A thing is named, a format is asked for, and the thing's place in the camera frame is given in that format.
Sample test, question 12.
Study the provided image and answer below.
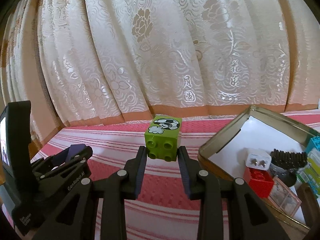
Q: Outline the gold metal tin box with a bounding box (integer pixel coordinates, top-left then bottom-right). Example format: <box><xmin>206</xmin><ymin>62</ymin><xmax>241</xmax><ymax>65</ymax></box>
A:
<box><xmin>198</xmin><ymin>106</ymin><xmax>319</xmax><ymax>239</ymax></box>

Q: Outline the white paper tin liner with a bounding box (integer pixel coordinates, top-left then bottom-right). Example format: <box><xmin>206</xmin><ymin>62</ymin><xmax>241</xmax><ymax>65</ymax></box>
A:
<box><xmin>208</xmin><ymin>115</ymin><xmax>308</xmax><ymax>224</ymax></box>

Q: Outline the cream floral curtain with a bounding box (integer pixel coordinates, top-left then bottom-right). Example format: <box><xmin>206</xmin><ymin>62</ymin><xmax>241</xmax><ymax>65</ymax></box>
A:
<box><xmin>1</xmin><ymin>0</ymin><xmax>319</xmax><ymax>145</ymax></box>

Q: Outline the black scalp massager brush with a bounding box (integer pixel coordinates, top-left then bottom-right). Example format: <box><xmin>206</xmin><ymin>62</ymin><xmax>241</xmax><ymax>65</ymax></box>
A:
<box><xmin>269</xmin><ymin>149</ymin><xmax>308</xmax><ymax>187</ymax></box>

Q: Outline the red toy brick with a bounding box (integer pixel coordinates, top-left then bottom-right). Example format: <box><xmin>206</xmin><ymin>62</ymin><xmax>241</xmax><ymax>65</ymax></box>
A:
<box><xmin>243</xmin><ymin>167</ymin><xmax>274</xmax><ymax>198</ymax></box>

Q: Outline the pink striped tablecloth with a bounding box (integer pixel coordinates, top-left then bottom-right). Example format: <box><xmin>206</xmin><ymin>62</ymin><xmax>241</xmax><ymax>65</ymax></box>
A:
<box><xmin>1</xmin><ymin>109</ymin><xmax>320</xmax><ymax>240</ymax></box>

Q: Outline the clear dental floss box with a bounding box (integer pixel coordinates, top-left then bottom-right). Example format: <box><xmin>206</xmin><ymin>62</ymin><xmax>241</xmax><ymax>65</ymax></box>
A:
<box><xmin>297</xmin><ymin>148</ymin><xmax>319</xmax><ymax>197</ymax></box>

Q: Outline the white USB charger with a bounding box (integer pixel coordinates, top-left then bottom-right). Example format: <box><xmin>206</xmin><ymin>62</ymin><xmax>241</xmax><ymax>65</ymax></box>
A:
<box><xmin>245</xmin><ymin>148</ymin><xmax>272</xmax><ymax>171</ymax></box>

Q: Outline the teal toy brick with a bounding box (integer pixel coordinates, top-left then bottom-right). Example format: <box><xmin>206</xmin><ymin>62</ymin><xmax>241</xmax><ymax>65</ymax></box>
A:
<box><xmin>305</xmin><ymin>136</ymin><xmax>320</xmax><ymax>154</ymax></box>

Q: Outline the blue cube block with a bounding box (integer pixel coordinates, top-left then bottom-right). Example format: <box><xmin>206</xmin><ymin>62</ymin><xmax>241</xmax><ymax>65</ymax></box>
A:
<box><xmin>65</xmin><ymin>144</ymin><xmax>86</xmax><ymax>162</ymax></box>

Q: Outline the brown wooden comb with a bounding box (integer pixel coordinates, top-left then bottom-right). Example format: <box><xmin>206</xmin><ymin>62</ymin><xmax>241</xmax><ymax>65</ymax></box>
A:
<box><xmin>297</xmin><ymin>183</ymin><xmax>319</xmax><ymax>228</ymax></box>

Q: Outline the green toy brick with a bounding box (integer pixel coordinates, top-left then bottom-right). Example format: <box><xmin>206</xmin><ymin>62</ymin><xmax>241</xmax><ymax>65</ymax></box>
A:
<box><xmin>144</xmin><ymin>115</ymin><xmax>182</xmax><ymax>162</ymax></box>

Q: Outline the pink eyeshadow palette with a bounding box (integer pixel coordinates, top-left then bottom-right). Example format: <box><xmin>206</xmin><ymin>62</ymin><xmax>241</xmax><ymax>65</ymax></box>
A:
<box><xmin>268</xmin><ymin>177</ymin><xmax>302</xmax><ymax>217</ymax></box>

